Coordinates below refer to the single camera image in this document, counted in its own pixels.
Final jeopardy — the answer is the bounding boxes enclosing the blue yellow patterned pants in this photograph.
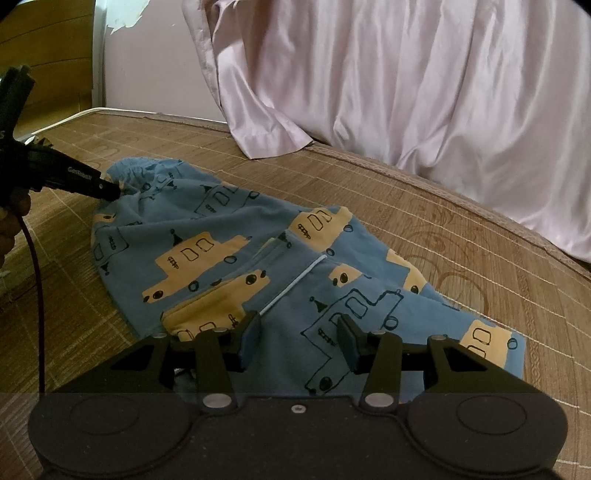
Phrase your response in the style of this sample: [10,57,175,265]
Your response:
[91,158,525,397]

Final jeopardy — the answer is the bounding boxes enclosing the person's left hand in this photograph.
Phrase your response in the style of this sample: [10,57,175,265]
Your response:
[0,195,31,266]

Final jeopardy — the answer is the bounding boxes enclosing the brown bamboo bed mat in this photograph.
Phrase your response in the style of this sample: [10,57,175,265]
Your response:
[1,111,590,479]

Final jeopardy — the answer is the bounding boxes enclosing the wooden headboard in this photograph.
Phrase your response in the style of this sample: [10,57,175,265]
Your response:
[1,1,95,137]

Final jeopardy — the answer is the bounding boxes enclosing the pink satin bedsheet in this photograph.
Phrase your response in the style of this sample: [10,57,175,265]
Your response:
[182,1,590,261]

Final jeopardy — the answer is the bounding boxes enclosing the black cable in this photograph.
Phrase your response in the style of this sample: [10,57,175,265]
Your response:
[20,211,47,400]

